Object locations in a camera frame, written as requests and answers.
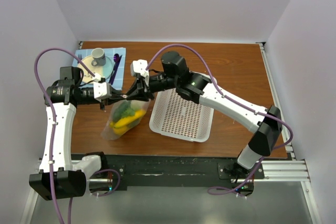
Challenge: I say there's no beige round plate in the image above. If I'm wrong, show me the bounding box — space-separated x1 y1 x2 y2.
75 55 114 84

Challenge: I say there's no purple plastic spoon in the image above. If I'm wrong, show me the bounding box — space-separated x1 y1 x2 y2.
111 53 122 77

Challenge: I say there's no white perforated plastic basket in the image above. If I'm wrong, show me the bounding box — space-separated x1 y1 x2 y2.
149 73 214 143

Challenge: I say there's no grey ceramic mug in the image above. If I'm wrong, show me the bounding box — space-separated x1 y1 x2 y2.
91 48 106 67

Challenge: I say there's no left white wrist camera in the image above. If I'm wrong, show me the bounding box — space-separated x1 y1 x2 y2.
92 73 112 102

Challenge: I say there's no purple cable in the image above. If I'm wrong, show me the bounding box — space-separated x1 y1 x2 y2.
146 44 294 201
34 48 121 224

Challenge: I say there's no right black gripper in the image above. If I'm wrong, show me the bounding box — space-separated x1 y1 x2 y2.
126 73 179 102

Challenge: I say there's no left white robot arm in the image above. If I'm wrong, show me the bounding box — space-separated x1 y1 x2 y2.
29 67 123 200

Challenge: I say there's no blue tiled placemat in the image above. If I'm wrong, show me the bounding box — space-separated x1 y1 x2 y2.
75 47 126 90

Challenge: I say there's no yellow fake banana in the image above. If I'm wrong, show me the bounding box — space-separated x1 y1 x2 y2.
109 110 146 136

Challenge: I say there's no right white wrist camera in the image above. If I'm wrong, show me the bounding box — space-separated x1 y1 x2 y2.
130 59 149 78

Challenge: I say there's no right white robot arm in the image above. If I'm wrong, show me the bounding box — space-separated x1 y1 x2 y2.
127 51 282 178

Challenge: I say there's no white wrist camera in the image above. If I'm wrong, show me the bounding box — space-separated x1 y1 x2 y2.
92 73 112 102
130 59 149 78

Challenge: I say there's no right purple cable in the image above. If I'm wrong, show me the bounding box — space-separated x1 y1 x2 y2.
146 44 294 201

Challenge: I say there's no clear zip top bag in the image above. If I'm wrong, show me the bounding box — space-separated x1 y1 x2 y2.
101 100 150 141

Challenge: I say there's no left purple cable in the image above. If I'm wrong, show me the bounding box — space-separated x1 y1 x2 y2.
34 48 121 224

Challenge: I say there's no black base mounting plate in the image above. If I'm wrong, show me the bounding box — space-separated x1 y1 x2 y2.
78 154 264 196

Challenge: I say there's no aluminium frame rail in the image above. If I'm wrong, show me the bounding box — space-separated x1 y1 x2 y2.
33 157 311 183

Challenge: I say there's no green fake lettuce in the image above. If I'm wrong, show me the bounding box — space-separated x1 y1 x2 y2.
112 101 141 123

